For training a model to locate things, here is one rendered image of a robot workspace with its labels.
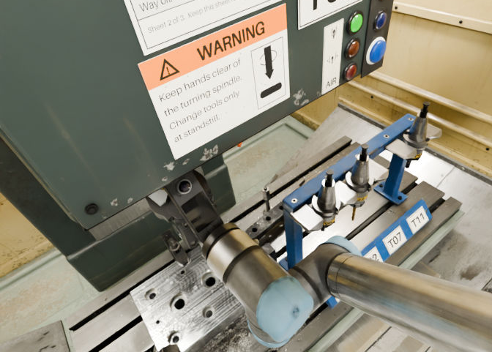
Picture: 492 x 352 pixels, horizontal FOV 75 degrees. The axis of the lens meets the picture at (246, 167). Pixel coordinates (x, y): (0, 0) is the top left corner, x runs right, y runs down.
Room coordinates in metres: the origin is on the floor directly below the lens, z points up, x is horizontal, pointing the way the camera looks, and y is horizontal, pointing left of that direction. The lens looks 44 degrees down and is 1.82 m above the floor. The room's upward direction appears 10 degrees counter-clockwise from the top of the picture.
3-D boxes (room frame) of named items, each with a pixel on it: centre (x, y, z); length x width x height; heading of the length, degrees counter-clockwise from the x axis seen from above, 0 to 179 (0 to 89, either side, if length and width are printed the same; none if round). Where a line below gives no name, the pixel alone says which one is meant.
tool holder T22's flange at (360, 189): (0.50, -0.26, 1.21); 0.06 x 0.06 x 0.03
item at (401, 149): (0.58, -0.41, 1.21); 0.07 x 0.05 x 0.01; 29
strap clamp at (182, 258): (0.56, 0.25, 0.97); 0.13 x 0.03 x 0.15; 29
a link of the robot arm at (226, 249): (0.27, 0.04, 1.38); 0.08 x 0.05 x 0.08; 123
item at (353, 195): (0.48, -0.21, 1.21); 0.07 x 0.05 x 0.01; 29
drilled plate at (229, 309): (0.42, 0.20, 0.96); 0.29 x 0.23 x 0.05; 119
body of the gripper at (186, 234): (0.33, 0.09, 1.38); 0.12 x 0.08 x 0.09; 33
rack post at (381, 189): (0.68, -0.48, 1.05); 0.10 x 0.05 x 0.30; 29
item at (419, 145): (0.61, -0.46, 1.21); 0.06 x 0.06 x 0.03
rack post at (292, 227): (0.47, -0.09, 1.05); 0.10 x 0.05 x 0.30; 29
